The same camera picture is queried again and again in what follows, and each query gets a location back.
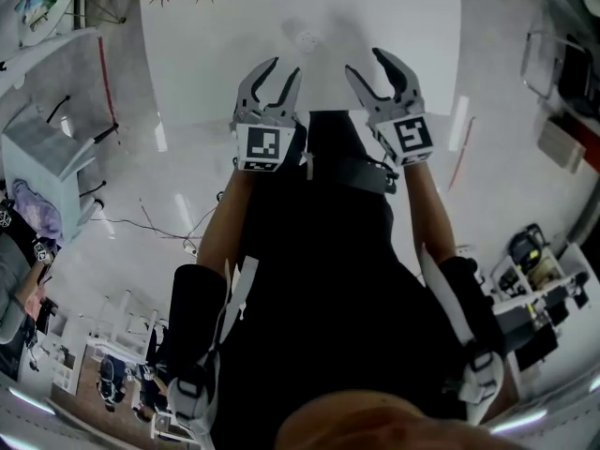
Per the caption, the purple cloth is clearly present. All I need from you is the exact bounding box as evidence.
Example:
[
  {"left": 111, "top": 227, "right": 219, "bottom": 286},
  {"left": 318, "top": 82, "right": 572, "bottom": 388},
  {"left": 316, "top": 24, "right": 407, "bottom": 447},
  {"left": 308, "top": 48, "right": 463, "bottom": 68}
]
[{"left": 11, "top": 178, "right": 65, "bottom": 248}]

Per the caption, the person's black clothing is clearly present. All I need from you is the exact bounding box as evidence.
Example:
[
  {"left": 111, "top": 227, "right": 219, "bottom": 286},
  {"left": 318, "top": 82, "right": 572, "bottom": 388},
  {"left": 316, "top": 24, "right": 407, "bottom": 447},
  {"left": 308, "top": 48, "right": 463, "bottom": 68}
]
[{"left": 205, "top": 109, "right": 474, "bottom": 421}]

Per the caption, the red and white stick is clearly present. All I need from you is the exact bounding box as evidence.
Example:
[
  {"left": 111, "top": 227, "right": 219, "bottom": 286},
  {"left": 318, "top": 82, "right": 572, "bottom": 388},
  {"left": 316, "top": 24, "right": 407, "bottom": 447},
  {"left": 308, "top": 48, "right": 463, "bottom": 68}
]
[{"left": 447, "top": 115, "right": 477, "bottom": 191}]

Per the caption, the metal frame chair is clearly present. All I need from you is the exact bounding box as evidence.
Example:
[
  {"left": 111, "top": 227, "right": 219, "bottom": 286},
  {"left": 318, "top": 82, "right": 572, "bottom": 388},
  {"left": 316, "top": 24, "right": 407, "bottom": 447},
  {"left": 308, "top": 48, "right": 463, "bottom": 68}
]
[{"left": 519, "top": 30, "right": 571, "bottom": 100}]

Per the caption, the round white side table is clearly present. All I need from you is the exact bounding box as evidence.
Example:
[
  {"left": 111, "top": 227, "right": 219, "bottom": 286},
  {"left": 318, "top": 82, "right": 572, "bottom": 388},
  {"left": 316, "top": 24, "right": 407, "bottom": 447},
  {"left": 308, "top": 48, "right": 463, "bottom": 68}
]
[{"left": 11, "top": 0, "right": 85, "bottom": 49}]

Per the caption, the small white round object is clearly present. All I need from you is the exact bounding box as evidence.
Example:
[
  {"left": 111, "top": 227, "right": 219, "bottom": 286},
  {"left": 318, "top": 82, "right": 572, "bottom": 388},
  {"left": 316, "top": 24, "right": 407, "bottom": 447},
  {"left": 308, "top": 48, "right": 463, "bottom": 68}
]
[{"left": 294, "top": 28, "right": 321, "bottom": 54}]

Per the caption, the black floor cable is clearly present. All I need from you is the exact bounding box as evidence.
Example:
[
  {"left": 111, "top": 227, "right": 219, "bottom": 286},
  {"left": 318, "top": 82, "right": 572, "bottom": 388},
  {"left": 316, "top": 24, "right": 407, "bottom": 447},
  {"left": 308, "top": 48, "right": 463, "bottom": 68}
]
[{"left": 88, "top": 206, "right": 219, "bottom": 252}]

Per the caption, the white shelf unit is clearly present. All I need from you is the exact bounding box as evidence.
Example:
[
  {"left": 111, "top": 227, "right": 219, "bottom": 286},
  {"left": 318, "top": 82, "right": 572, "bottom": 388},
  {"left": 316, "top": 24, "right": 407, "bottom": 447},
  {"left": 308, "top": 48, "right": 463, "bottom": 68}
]
[{"left": 489, "top": 241, "right": 592, "bottom": 346}]

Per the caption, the black waist pack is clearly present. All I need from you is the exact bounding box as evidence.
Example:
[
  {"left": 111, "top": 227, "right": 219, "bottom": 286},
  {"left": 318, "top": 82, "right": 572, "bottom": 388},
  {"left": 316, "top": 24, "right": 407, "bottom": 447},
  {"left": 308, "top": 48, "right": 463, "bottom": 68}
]
[{"left": 335, "top": 155, "right": 399, "bottom": 196}]

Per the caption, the person's left forearm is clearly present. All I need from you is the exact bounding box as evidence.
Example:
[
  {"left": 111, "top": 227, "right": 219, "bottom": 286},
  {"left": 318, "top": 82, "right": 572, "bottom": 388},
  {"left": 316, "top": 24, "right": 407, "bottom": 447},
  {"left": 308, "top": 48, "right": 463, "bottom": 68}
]
[{"left": 166, "top": 167, "right": 258, "bottom": 393}]

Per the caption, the grey box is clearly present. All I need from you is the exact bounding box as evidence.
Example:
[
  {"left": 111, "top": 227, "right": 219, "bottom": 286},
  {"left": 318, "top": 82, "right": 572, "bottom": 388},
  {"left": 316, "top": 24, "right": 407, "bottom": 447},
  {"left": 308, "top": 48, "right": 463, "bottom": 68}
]
[{"left": 536, "top": 115, "right": 587, "bottom": 173}]

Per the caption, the red floor tape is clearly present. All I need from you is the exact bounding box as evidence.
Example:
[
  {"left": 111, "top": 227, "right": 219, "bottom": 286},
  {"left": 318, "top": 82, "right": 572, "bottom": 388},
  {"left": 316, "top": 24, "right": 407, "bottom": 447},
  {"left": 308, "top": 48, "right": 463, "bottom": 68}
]
[{"left": 97, "top": 35, "right": 119, "bottom": 130}]

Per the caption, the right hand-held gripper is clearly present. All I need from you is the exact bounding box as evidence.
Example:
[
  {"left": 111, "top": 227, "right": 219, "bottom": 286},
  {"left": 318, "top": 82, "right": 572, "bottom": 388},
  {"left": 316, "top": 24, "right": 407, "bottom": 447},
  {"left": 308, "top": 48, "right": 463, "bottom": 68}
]
[{"left": 344, "top": 47, "right": 437, "bottom": 169}]

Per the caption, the white rack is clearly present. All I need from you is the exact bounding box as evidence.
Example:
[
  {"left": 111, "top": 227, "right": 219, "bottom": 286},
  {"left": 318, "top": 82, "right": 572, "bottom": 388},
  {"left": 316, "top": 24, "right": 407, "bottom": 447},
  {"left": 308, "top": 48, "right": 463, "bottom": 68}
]
[{"left": 86, "top": 288, "right": 160, "bottom": 365}]

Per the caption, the person's right forearm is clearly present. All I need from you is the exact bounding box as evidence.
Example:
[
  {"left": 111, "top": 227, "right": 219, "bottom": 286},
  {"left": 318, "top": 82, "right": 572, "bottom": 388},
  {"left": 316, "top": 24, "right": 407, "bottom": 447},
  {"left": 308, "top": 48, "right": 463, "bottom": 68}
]
[{"left": 402, "top": 160, "right": 507, "bottom": 369}]

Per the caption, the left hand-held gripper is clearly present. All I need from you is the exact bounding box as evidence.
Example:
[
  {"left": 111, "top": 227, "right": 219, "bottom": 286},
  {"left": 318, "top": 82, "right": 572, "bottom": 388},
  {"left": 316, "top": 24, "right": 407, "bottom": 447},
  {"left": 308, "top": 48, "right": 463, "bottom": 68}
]
[{"left": 229, "top": 56, "right": 308, "bottom": 174}]

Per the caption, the pale blue cabinet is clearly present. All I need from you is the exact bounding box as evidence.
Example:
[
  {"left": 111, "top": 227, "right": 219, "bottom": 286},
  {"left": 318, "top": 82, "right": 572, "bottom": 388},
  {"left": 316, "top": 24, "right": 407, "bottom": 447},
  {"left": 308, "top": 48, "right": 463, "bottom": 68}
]
[{"left": 1, "top": 104, "right": 107, "bottom": 246}]

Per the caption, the black and yellow tool bag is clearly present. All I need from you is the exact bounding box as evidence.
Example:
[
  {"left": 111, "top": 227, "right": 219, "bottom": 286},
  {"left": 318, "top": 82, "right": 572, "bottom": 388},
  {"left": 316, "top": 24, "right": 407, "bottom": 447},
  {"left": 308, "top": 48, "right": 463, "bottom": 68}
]
[{"left": 508, "top": 222, "right": 552, "bottom": 271}]

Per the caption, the red cabinet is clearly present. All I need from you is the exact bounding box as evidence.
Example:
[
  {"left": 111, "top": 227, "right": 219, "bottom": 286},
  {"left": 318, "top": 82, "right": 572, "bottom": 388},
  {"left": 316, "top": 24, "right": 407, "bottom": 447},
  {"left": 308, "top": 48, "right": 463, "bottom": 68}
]
[{"left": 557, "top": 114, "right": 600, "bottom": 175}]

